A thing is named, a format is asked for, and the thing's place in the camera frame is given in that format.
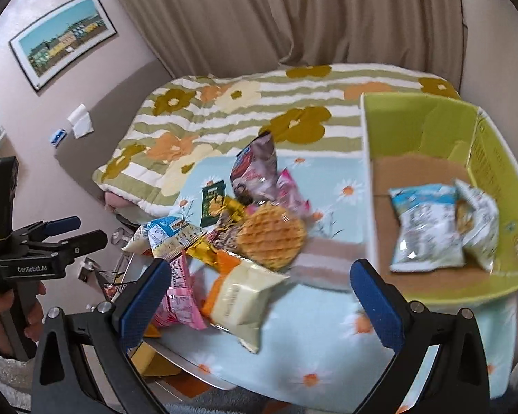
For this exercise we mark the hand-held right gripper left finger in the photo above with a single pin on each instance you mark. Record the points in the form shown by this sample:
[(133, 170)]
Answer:
[(146, 297)]

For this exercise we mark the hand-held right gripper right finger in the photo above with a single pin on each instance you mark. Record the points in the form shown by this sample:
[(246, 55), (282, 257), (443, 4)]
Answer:
[(375, 306)]

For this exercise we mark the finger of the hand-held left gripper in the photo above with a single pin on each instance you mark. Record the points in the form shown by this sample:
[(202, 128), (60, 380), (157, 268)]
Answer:
[(86, 240), (64, 223)]

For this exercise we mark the pink printed snack packet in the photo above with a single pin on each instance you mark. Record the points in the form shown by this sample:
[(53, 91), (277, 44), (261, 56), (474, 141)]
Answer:
[(179, 302)]

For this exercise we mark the white yellow snack packet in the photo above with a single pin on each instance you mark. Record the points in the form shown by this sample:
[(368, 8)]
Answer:
[(136, 241)]

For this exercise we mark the blue white snack packet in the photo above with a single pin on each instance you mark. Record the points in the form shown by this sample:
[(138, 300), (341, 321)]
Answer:
[(479, 220), (172, 235), (427, 228)]

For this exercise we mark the orange snack packet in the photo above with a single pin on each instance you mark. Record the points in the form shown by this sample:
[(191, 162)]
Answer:
[(218, 287)]

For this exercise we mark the cream snack packet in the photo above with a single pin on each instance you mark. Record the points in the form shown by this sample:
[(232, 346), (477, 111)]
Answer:
[(246, 297)]

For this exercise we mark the small green snack packet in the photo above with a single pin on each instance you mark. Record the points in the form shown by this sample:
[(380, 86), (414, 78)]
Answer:
[(211, 202)]

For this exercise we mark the gold snack packet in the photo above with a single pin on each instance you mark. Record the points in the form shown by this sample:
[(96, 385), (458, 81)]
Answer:
[(231, 211)]

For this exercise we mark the pink white snack bag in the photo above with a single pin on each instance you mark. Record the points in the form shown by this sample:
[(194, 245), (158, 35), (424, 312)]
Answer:
[(291, 189)]

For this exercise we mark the purple snack bag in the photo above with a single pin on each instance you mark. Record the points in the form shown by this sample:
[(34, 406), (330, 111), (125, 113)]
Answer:
[(257, 168)]

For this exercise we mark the green cardboard box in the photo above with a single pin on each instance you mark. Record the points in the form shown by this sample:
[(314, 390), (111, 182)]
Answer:
[(500, 172)]

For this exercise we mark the person's left forearm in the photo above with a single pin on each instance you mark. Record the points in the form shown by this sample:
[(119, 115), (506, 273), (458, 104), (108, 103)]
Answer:
[(4, 371)]

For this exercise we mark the pink cushion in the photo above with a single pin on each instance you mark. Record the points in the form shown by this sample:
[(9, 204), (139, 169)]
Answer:
[(116, 202)]

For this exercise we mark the yellow cardboard box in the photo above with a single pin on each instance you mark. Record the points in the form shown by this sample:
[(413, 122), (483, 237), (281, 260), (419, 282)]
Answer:
[(155, 360)]

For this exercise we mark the pink white striped block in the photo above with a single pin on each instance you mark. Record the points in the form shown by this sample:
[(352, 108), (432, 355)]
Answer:
[(323, 263)]

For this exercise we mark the light blue daisy cloth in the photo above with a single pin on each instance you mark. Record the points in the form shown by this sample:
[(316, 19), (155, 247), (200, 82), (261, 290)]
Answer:
[(319, 353)]

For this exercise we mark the white tissue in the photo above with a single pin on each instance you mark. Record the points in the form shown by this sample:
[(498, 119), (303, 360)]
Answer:
[(80, 120)]

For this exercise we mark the green striped flowered blanket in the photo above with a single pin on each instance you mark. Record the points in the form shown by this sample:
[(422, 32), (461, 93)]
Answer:
[(224, 116)]

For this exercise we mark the beige curtain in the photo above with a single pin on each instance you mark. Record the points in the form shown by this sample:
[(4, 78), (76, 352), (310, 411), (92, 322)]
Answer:
[(285, 8)]

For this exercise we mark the small blue wall item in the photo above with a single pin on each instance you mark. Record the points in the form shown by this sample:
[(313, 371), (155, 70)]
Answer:
[(58, 136)]

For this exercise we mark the framed wall picture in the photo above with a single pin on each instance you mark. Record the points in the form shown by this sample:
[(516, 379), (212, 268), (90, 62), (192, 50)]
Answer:
[(64, 34)]

